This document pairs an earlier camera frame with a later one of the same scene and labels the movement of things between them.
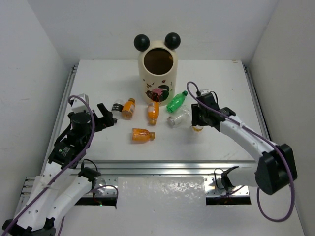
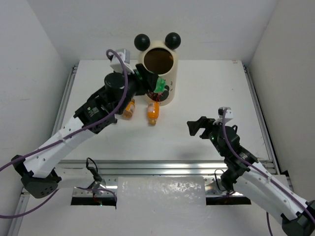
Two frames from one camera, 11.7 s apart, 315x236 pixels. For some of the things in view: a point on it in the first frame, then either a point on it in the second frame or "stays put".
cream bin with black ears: [158, 64] stays put
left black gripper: [101, 119] -> [141, 80]
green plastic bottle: [176, 102] -> [160, 85]
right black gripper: [196, 120] -> [194, 126]
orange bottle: [153, 109] stays put
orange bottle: [128, 108] stays put
